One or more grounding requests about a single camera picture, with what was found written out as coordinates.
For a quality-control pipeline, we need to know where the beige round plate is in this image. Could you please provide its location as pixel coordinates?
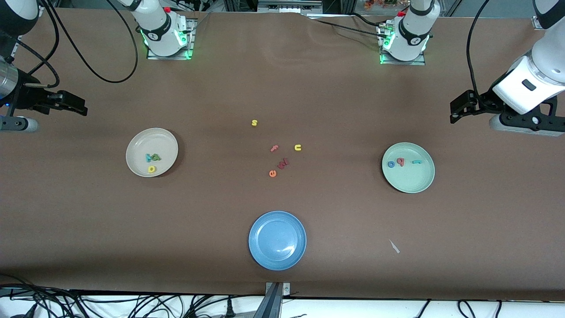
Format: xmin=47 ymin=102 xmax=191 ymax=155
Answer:
xmin=126 ymin=128 xmax=179 ymax=178

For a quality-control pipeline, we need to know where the pale green round plate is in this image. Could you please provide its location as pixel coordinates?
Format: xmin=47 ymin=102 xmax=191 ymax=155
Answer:
xmin=382 ymin=142 xmax=436 ymax=194

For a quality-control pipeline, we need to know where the brown table cover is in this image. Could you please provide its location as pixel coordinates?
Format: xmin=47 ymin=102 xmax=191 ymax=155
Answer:
xmin=0 ymin=8 xmax=565 ymax=301

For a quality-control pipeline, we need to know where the grey box behind table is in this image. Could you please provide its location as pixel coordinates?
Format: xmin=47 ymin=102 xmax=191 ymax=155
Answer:
xmin=257 ymin=0 xmax=324 ymax=14

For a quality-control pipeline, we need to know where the blue round plate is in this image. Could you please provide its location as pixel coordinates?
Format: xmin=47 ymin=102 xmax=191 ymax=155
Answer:
xmin=249 ymin=211 xmax=307 ymax=271

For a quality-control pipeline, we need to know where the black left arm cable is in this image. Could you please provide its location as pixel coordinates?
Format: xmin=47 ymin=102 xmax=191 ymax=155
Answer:
xmin=466 ymin=0 xmax=493 ymax=98

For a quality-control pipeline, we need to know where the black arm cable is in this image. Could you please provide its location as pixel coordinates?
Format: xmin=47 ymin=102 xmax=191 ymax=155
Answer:
xmin=466 ymin=0 xmax=493 ymax=98
xmin=18 ymin=0 xmax=139 ymax=89

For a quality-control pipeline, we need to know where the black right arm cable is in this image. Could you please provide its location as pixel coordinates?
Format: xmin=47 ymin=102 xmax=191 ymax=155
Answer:
xmin=18 ymin=0 xmax=139 ymax=89

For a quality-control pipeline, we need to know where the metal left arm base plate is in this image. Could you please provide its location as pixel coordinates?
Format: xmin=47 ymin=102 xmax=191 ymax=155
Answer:
xmin=377 ymin=20 xmax=426 ymax=66

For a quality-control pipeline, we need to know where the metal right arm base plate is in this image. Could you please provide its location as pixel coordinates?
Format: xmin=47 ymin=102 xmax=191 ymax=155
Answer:
xmin=147 ymin=18 xmax=195 ymax=60

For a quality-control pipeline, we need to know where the black cable to base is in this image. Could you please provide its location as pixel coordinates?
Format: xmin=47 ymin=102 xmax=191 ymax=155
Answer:
xmin=307 ymin=13 xmax=384 ymax=38

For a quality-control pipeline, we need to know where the grey metal camera post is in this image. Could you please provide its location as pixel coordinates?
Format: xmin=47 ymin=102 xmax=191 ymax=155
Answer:
xmin=254 ymin=282 xmax=292 ymax=318

